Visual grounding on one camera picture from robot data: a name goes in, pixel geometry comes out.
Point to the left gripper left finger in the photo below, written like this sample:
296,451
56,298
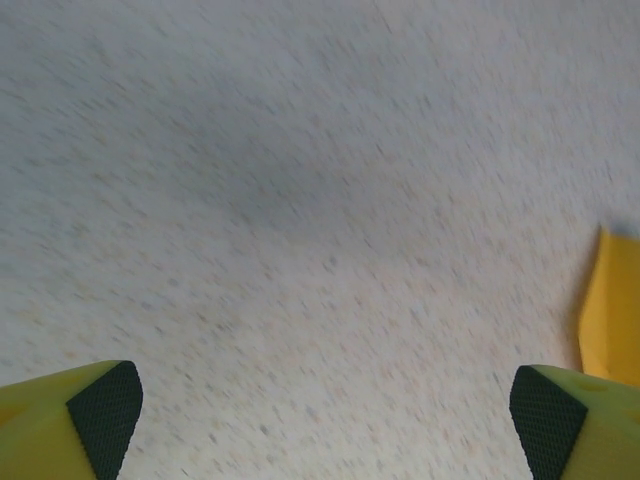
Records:
60,430

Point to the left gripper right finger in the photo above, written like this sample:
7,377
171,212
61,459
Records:
590,435

